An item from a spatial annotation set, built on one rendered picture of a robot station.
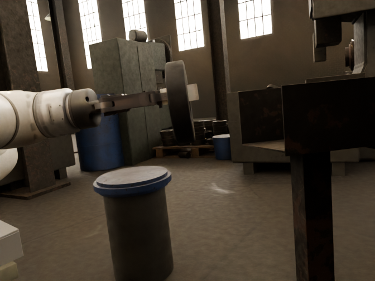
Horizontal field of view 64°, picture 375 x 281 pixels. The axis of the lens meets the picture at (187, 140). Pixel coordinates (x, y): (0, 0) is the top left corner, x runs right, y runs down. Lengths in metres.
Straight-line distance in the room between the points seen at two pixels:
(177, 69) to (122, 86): 3.12
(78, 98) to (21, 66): 2.51
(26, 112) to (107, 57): 3.20
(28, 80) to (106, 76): 1.03
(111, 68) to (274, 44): 7.53
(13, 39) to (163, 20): 9.64
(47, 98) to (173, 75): 0.24
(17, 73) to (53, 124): 2.46
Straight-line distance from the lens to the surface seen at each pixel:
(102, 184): 1.19
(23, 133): 0.60
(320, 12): 2.82
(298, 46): 10.39
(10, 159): 1.05
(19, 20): 3.19
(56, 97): 0.59
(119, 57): 3.66
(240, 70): 10.78
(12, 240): 0.92
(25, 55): 3.12
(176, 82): 0.50
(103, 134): 3.58
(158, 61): 8.11
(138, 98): 0.54
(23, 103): 0.61
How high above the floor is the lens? 0.71
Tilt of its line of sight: 8 degrees down
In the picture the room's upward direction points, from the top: 6 degrees counter-clockwise
